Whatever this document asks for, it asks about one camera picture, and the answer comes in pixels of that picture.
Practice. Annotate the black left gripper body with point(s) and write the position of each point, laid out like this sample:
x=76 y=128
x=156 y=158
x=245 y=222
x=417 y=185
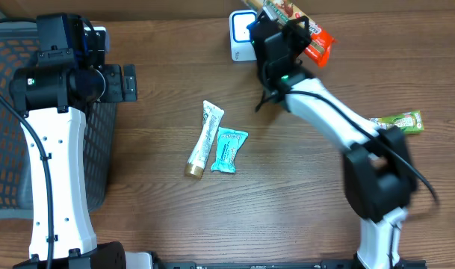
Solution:
x=129 y=84

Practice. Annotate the orange spaghetti packet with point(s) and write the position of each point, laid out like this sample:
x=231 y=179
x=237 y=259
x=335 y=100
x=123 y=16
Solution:
x=284 y=11

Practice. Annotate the white leaf-print pack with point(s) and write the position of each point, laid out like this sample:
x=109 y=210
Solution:
x=211 y=118

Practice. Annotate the teal wet wipes pack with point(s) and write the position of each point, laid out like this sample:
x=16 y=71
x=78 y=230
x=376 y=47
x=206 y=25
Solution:
x=229 y=141

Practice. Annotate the green snack packet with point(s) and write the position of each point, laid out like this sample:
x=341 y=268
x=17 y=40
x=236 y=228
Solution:
x=409 y=123

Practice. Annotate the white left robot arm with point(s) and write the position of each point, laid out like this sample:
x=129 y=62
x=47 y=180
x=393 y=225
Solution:
x=50 y=99

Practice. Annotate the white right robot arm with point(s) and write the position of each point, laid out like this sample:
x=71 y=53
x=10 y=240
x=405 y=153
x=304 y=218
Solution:
x=378 y=177

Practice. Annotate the white barcode scanner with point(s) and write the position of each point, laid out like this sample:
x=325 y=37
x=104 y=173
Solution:
x=241 y=47

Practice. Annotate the grey plastic shopping basket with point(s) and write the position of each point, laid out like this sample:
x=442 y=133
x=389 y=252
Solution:
x=18 y=43

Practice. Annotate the black front rail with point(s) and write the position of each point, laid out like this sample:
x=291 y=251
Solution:
x=152 y=261

